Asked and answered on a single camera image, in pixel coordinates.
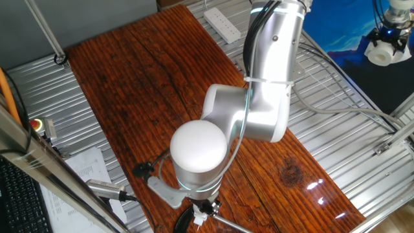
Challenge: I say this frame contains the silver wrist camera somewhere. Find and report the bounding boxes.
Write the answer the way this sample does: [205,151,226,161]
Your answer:
[147,176,189,210]

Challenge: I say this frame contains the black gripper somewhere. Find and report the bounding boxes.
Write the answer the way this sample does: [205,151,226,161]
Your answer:
[190,195,222,217]

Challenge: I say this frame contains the white toilet paper roll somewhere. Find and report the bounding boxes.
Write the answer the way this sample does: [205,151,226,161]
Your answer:
[364,40,412,67]

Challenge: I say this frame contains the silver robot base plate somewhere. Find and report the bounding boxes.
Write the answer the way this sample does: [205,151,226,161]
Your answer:
[235,53,307,82]

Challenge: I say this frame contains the printed paper sheets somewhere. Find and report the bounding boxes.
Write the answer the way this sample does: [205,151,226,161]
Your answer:
[40,147,129,233]

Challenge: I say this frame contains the black background gripper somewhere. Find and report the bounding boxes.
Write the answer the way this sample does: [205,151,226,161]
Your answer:
[367,25,409,56]

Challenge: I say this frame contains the black background robot cables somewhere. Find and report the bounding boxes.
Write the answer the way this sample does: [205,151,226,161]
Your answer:
[371,0,386,32]

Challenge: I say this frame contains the brown wooden board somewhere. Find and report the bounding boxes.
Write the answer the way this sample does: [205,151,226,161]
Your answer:
[66,3,366,233]

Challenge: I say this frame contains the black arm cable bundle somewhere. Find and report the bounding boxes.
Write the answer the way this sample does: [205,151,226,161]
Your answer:
[242,0,281,78]

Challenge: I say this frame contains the black keyboard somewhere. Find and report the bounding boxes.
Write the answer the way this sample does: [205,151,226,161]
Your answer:
[0,157,54,233]

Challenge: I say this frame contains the ribbed silver exterior camera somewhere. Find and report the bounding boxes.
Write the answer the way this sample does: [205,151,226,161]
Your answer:
[85,179,127,202]

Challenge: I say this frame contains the white lamp socket adapter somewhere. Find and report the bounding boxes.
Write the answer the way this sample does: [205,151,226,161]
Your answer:
[193,212,208,231]

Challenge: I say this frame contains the white power strip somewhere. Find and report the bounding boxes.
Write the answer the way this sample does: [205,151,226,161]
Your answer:
[203,6,242,45]

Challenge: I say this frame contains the thick grey robot cable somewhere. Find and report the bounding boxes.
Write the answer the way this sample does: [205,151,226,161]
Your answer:
[290,85,414,133]

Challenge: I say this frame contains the metal bar clamp black handle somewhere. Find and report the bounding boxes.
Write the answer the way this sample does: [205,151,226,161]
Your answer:
[173,205,254,233]

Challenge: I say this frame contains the blue mountain picture backdrop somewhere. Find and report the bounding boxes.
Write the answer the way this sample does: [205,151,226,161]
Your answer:
[302,0,414,115]

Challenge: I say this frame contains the thin aluminium frame strut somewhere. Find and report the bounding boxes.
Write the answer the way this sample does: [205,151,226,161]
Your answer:
[24,0,71,71]

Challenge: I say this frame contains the wide shiny metal frame bar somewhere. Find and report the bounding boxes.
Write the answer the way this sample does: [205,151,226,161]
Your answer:
[0,103,132,233]

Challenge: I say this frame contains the aluminium frame profile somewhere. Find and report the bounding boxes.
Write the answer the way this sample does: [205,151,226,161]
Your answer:
[374,120,414,156]
[389,93,414,119]

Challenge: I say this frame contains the black exterior camera cable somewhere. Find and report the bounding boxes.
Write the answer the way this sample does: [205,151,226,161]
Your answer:
[118,192,158,233]

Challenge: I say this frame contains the red emergency stop button box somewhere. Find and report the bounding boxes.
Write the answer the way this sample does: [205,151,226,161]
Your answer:
[29,116,58,143]

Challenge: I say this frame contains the orange pole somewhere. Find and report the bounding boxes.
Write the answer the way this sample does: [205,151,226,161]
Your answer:
[0,67,22,126]

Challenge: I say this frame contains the black table cable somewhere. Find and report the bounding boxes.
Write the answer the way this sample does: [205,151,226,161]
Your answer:
[297,41,400,130]

